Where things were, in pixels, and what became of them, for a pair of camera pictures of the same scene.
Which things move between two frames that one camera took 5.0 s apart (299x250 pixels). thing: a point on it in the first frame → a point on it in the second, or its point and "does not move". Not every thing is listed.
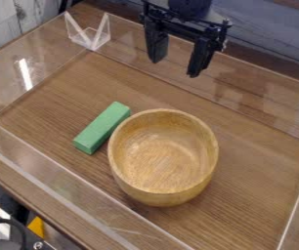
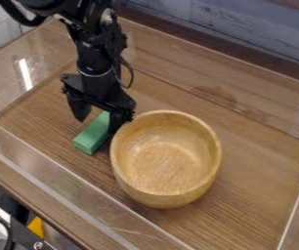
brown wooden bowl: [163, 153] does not move
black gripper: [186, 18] → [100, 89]
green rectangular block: [91, 139] does not move
